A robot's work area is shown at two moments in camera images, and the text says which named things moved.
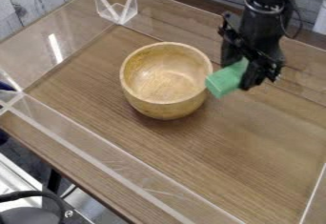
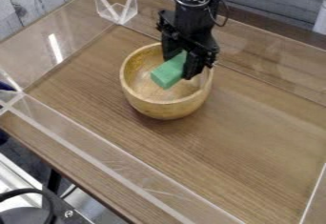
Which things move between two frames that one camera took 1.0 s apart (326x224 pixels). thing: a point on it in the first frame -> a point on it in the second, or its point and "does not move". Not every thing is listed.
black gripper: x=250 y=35 -> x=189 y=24
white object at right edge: x=320 y=26 does not move
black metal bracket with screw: x=71 y=216 does not move
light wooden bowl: x=164 y=79 does not move
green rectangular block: x=225 y=81 -> x=170 y=71
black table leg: x=54 y=180 does not move
